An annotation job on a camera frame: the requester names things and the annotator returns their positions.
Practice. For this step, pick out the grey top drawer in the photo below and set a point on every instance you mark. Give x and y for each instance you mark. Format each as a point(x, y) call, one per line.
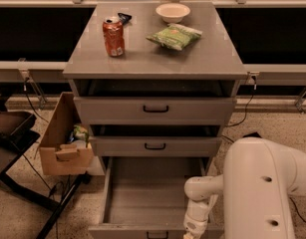
point(149, 111)

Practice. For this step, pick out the metal railing frame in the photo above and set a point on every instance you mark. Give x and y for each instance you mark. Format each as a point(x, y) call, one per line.
point(29, 67)

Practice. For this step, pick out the dark blue snack wrapper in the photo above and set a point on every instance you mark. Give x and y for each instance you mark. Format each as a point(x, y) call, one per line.
point(125, 18)

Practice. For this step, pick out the black power adapter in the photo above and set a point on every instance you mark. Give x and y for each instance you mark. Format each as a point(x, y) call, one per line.
point(253, 134)

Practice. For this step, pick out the grey drawer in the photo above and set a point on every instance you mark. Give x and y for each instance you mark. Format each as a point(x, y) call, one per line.
point(144, 198)
point(155, 146)
point(149, 111)

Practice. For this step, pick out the orange soda can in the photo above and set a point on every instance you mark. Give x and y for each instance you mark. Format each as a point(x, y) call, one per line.
point(113, 31)

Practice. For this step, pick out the grey middle drawer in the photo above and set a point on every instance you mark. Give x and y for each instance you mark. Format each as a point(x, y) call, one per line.
point(155, 146)

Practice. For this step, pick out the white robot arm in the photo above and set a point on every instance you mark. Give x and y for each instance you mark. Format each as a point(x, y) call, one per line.
point(258, 177)

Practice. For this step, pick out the white bowl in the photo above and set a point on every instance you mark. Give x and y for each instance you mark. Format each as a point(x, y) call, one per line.
point(172, 12)

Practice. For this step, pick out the grey drawer cabinet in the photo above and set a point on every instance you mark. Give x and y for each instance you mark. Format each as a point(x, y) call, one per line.
point(207, 68)

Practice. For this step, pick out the green snack bag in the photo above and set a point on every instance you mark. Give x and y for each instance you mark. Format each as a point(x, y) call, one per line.
point(175, 36)

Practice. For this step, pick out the green packet in box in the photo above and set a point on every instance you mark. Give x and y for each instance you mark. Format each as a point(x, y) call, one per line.
point(79, 133)

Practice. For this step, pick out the grey bottom drawer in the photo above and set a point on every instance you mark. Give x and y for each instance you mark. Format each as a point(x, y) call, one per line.
point(144, 198)

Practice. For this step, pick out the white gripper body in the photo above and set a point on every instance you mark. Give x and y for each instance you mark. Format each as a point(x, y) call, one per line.
point(194, 227)

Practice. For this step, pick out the brown cardboard box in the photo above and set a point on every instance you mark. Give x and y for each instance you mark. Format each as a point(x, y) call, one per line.
point(57, 133)

